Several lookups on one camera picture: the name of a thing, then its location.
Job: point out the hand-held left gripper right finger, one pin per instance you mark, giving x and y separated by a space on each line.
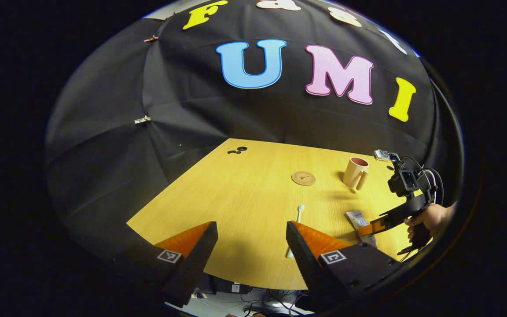
304 268

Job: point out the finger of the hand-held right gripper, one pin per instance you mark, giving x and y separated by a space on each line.
376 225

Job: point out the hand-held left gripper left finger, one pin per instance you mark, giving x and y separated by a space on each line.
194 268

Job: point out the white toothpaste tube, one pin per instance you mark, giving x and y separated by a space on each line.
359 220

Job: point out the beige cup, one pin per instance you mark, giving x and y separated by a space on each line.
354 174

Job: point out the pale green toothbrush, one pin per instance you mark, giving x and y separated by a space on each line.
298 215

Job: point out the round cork coaster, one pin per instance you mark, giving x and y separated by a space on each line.
303 178

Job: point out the dark equipment box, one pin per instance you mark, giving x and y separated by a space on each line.
218 285

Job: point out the black backdrop cloth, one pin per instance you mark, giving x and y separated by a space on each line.
192 114

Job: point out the silver cloth clip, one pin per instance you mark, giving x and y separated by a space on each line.
142 119

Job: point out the red cloth clip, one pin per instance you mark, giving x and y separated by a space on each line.
151 38

